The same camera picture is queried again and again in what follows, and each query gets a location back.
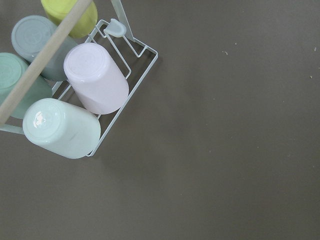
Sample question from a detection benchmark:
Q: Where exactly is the pink upturned cup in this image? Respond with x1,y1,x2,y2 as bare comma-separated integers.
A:
63,42,129,115

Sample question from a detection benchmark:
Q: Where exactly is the pale mint upturned cup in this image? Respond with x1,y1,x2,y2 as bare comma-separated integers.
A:
22,98,101,159

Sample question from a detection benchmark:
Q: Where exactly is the yellow green upturned cup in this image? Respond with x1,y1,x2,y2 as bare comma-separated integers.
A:
40,0,98,39

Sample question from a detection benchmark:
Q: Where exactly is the grey blue upturned cup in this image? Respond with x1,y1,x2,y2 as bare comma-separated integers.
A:
11,15,77,82

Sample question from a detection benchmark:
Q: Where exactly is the white wire cup rack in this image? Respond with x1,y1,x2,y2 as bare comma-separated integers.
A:
0,0,159,158

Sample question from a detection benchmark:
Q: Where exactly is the wooden rack handle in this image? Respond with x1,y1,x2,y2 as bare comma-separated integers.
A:
0,0,92,125

